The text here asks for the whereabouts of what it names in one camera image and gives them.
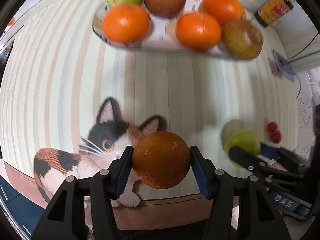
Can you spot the large dark red apple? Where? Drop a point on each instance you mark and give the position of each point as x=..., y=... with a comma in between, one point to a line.
x=242, y=39

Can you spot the large orange with stem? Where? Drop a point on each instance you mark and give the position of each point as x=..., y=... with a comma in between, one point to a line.
x=223, y=10

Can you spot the small left tangerine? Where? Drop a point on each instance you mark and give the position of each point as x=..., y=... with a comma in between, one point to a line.
x=126, y=23

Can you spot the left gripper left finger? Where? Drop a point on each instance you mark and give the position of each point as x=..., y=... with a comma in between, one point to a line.
x=64, y=217

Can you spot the dark rough orange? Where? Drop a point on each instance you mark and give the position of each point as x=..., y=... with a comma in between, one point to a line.
x=161, y=160

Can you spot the cherry tomato with stem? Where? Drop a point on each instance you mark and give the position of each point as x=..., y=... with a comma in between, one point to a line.
x=276, y=137

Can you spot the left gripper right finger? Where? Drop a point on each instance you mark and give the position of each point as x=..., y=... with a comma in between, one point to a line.
x=241, y=209

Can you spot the striped cat placemat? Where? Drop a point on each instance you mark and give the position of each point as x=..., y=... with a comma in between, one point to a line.
x=59, y=72

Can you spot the floral oval plate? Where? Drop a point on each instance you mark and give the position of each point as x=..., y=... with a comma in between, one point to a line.
x=161, y=36

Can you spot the soy sauce bottle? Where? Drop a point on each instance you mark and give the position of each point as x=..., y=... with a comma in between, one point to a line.
x=273, y=10

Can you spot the middle tangerine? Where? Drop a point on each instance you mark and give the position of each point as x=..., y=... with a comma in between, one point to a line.
x=198, y=30

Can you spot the blue smartphone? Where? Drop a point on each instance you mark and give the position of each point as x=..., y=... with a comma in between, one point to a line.
x=283, y=66

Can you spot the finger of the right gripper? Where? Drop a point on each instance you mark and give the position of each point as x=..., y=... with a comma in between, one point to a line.
x=259, y=167
x=286, y=158

